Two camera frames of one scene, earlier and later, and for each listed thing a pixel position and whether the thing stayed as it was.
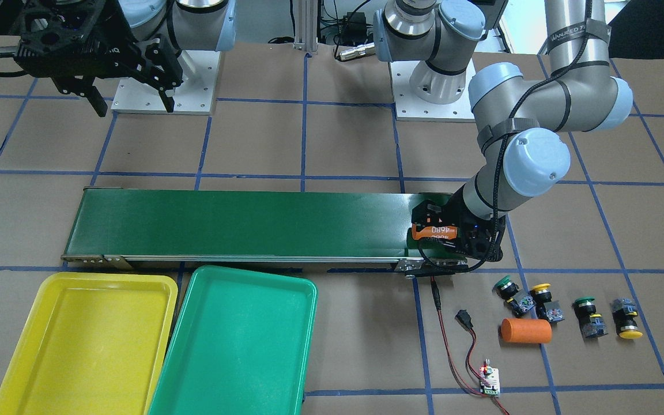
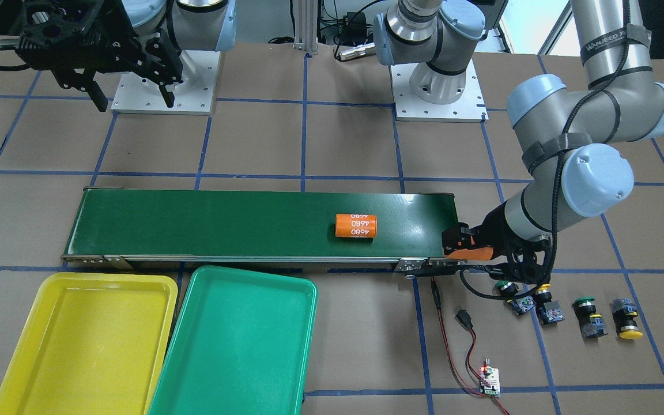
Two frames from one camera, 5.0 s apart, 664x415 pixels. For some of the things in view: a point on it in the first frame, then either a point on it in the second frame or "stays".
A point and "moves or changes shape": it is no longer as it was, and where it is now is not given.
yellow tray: x=91 y=344 stays
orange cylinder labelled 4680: x=444 y=231 → x=353 y=225
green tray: x=242 y=345 stays
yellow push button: x=624 y=312 stays
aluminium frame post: x=306 y=25 stays
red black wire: x=464 y=319 stays
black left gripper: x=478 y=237 → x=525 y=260
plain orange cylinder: x=527 y=330 moves or changes shape
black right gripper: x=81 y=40 stays
